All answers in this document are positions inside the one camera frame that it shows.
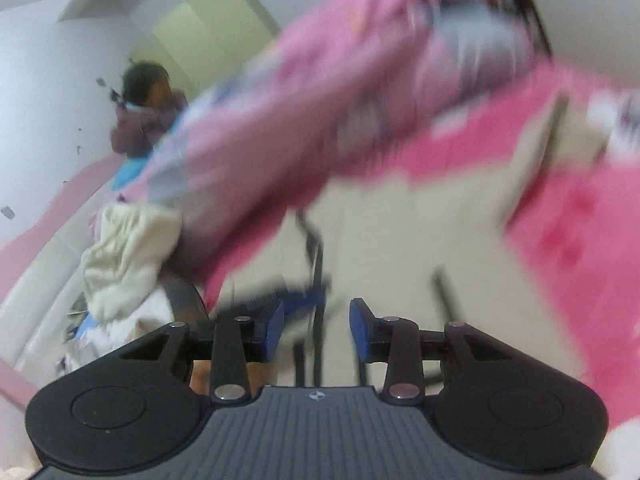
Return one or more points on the pink floral duvet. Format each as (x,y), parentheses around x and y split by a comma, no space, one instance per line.
(325,110)

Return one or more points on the beige zip hoodie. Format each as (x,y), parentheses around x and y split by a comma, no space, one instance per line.
(390,240)

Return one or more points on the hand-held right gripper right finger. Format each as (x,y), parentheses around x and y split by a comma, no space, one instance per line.
(360,330)

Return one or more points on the turquoise cloth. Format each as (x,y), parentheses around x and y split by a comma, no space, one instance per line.
(127,175)

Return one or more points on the white garment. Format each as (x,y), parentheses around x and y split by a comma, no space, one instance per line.
(125,330)

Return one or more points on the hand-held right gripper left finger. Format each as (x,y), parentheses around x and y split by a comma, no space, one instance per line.
(275,330)

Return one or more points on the cream knit sweater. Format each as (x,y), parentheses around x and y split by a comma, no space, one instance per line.
(130,260)

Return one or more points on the pale yellow wardrobe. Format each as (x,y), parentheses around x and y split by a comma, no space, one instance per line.
(220,25)

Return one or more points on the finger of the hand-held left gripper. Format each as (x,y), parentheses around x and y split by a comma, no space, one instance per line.
(310,302)

